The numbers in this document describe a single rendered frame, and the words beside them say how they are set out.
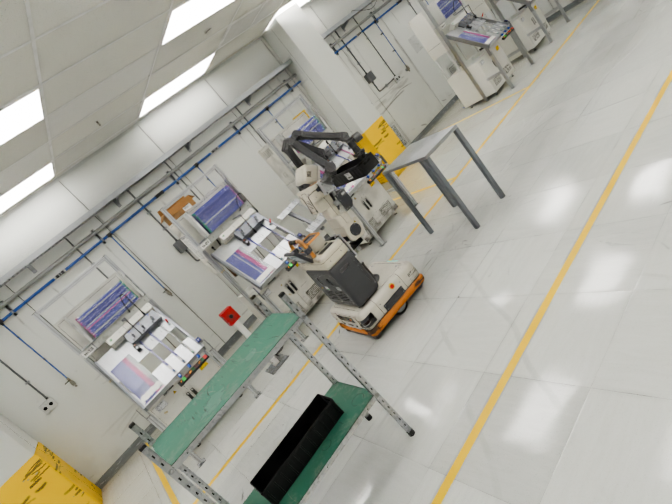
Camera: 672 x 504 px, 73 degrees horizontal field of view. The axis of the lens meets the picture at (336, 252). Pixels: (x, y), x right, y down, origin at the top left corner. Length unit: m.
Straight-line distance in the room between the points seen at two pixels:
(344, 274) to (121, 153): 3.91
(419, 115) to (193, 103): 4.14
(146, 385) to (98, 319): 0.77
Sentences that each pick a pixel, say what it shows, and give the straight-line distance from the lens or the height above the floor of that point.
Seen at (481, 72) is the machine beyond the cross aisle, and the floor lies 0.44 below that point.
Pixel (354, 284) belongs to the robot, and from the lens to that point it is 3.50.
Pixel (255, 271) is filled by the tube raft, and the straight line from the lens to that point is 4.60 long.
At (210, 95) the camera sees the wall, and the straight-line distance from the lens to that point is 7.05.
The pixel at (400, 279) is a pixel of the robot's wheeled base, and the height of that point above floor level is 0.22.
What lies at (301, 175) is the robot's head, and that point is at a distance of 3.62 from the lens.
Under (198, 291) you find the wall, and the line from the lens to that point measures 6.33.
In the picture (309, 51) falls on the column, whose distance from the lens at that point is 7.38.
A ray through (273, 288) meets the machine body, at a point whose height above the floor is 0.53.
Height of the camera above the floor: 1.65
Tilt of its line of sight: 15 degrees down
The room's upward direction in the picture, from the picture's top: 41 degrees counter-clockwise
